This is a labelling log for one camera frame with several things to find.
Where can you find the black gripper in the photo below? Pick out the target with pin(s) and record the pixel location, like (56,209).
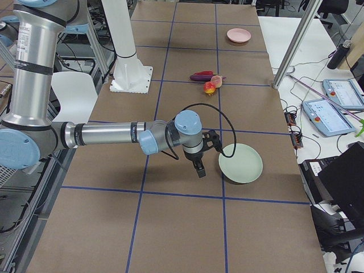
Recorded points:
(194,157)

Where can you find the red pomegranate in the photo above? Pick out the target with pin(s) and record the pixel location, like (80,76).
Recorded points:
(209,88)

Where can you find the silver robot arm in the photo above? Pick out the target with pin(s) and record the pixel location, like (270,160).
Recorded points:
(27,135)

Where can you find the green plate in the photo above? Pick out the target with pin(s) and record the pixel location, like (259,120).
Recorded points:
(244,167)

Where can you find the pink yellow peach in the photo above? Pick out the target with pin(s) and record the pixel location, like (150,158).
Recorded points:
(217,81)

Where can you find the purple eggplant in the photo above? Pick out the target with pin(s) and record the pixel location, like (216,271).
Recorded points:
(201,78)

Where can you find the red chili pepper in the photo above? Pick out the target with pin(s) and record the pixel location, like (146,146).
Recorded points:
(204,73)

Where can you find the orange black usb hub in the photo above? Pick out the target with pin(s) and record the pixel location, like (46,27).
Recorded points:
(290,118)

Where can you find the black laptop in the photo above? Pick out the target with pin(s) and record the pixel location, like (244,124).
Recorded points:
(338,179)

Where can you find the near teach pendant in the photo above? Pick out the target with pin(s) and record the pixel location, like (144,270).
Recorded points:
(327,118)

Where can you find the teach pendant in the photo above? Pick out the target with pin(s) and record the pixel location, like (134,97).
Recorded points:
(327,118)
(344,93)

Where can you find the pink plate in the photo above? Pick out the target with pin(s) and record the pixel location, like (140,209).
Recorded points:
(238,35)

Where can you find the white chair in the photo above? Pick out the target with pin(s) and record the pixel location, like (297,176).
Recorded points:
(76,94)

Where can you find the far teach pendant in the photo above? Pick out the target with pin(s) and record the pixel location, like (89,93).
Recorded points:
(344,93)

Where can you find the metal reacher stick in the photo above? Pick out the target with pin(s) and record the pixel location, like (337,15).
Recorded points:
(331,102)

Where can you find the black water bottle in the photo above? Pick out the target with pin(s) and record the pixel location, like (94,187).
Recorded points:
(339,54)

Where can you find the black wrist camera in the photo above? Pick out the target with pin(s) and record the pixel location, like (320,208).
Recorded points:
(211,140)

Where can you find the white camera pillar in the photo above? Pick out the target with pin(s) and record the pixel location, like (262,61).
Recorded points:
(129,74)

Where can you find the aluminium frame post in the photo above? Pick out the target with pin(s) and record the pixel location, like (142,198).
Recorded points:
(298,36)

